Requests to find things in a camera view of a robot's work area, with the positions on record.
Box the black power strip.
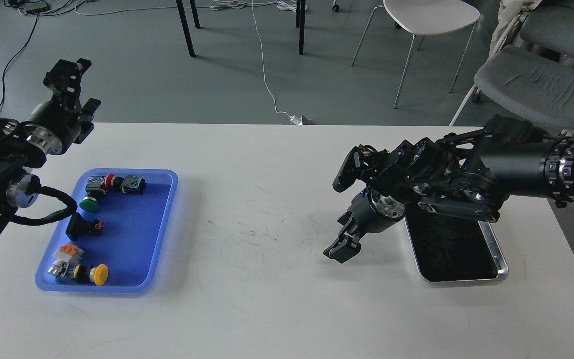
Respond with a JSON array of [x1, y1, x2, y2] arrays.
[[20, 0, 50, 15]]

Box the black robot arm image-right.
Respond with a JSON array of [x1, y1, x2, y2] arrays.
[[324, 115, 574, 263]]

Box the silver metal tray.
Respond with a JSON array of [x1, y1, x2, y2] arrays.
[[405, 206, 509, 284]]

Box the grey green contact block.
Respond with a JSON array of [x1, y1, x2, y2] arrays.
[[119, 175, 146, 195]]

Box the red push button switch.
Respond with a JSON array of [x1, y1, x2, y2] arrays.
[[103, 173, 125, 191]]

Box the black table leg left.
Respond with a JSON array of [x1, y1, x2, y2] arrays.
[[175, 0, 201, 58]]

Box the black cylindrical gripper body image-left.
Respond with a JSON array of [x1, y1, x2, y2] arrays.
[[22, 100, 81, 155]]

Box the grey padded chair far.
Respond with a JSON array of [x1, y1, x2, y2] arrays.
[[520, 0, 574, 59]]

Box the grey padded chair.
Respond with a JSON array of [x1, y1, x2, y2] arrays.
[[520, 0, 574, 59], [449, 45, 574, 130]]

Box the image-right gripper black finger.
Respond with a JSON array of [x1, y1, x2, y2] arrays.
[[323, 230, 364, 263], [337, 209, 362, 239]]

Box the black cylindrical gripper body image-right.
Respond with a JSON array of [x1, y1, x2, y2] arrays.
[[349, 190, 406, 235]]

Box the white floor cable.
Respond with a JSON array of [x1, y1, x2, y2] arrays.
[[75, 0, 310, 120]]

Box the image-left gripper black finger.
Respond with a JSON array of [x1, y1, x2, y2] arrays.
[[44, 58, 92, 111], [74, 98, 102, 145]]

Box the white chair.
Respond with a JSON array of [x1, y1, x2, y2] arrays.
[[351, 0, 481, 109]]

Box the black table leg right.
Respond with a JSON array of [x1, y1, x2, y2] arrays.
[[296, 0, 307, 55]]

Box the black floor cable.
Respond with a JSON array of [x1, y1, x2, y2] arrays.
[[0, 0, 88, 118]]

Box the blue plastic tray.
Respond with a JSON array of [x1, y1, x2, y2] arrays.
[[35, 168, 178, 293]]

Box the yellow push button switch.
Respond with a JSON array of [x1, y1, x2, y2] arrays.
[[48, 263, 109, 286]]

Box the green push button switch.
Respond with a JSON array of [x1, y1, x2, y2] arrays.
[[78, 176, 109, 213]]

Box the black table leg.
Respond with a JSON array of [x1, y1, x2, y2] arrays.
[[296, 0, 307, 55], [175, 0, 201, 58]]

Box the orange white contact block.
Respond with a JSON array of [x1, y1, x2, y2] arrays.
[[54, 243, 84, 265]]

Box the grey padded chair near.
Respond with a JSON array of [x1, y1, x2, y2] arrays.
[[449, 45, 574, 130]]

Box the white power adapter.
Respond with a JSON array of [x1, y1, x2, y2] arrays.
[[290, 115, 313, 125]]

